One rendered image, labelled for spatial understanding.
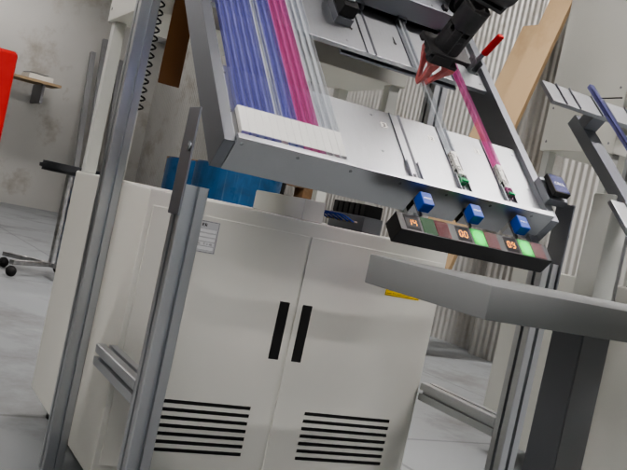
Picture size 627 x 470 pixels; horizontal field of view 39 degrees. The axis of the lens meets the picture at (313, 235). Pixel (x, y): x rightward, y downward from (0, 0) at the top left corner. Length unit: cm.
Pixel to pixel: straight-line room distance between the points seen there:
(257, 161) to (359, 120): 27
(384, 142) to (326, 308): 42
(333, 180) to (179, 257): 29
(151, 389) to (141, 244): 36
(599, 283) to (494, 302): 101
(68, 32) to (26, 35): 51
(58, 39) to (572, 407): 1042
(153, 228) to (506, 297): 84
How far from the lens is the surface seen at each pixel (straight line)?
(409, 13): 197
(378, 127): 162
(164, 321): 138
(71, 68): 1139
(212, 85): 146
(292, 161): 141
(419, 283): 109
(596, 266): 199
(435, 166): 163
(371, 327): 190
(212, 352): 175
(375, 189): 151
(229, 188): 505
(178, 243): 136
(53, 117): 1132
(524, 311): 103
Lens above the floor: 63
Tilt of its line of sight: 1 degrees down
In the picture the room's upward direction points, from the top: 12 degrees clockwise
